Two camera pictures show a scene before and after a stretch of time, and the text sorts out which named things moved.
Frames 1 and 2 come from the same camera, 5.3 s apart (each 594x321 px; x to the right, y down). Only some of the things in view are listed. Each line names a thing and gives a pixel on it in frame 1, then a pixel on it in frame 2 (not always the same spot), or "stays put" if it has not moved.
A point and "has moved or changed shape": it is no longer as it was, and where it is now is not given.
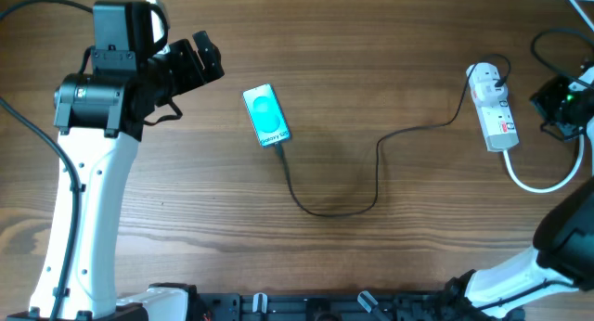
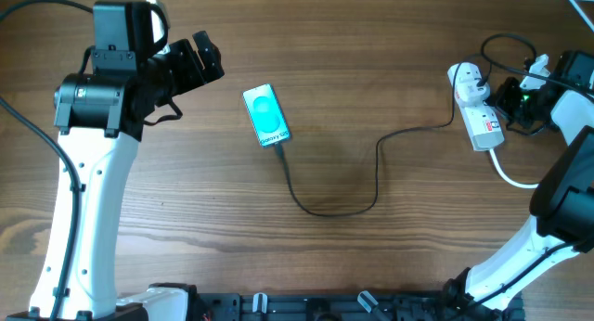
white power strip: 497,122 has moved or changed shape
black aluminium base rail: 334,306 stays put
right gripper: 542,100 → 502,96
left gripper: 194,73 stays put
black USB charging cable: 388,134 has moved or changed shape
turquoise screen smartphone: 265,114 stays put
